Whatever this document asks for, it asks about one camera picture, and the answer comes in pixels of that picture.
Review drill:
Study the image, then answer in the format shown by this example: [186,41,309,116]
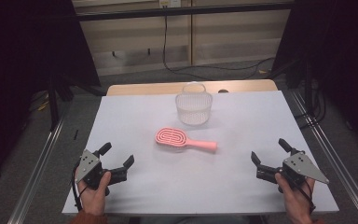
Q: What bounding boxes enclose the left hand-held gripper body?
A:
[74,148,129,197]

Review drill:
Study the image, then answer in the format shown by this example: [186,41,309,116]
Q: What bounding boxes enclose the black curtain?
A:
[272,0,358,153]
[0,0,103,186]

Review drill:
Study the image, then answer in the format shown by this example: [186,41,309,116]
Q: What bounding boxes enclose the metal floor rail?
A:
[7,116,67,224]
[291,89,358,224]

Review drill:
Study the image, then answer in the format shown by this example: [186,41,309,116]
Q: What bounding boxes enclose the wooden table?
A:
[106,78,279,97]

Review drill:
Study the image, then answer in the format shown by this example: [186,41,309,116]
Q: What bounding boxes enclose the hand-held gripper cable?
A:
[71,163,86,213]
[294,178,317,215]

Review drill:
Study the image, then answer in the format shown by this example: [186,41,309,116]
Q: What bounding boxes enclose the black floor cables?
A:
[294,89,328,129]

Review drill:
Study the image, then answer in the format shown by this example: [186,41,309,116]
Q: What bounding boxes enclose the black metal stand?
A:
[269,58,315,107]
[47,74,76,131]

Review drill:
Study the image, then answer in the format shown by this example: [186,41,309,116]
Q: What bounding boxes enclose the white slotted plastic basket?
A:
[175,81,213,127]

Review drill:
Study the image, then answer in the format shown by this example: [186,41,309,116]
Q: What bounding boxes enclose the right hand-held gripper cable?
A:
[294,178,317,215]

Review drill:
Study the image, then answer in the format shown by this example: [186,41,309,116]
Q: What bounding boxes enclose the pink hairbrush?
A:
[155,126,219,154]

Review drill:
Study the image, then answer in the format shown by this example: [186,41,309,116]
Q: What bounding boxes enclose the wall power outlet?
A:
[158,0,182,8]

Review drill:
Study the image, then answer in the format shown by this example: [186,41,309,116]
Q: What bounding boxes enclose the person's left hand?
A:
[75,169,113,217]

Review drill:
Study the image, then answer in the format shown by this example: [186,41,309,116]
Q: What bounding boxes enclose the black wall cable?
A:
[162,6,276,80]

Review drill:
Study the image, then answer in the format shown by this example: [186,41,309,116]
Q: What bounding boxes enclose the left hand-held gripper cable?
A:
[71,163,86,213]

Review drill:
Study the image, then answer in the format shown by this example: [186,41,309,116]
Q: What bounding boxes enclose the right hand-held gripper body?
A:
[255,148,330,194]

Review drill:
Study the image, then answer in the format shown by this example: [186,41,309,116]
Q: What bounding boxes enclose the black horizontal frame bar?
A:
[74,2,296,22]

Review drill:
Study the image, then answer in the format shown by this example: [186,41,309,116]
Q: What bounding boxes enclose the person's right hand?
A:
[274,172,317,224]

